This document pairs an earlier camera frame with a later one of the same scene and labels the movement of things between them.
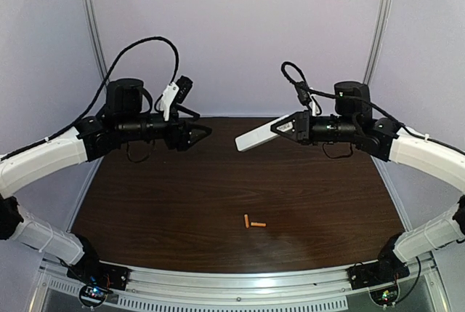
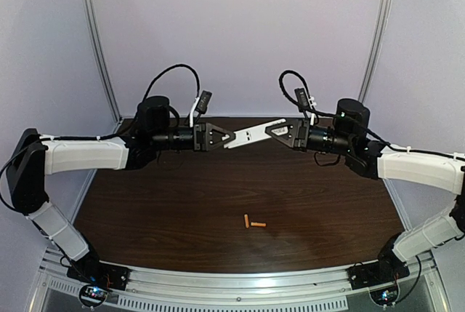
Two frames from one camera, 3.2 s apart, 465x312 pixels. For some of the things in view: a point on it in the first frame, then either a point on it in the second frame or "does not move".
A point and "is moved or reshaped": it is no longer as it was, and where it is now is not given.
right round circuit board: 384,297 does not move
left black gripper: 182,143 to 202,137
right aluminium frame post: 384,12 does not move
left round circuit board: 93,295 does not move
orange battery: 258,224 does not move
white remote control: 258,135 is moved or reshaped
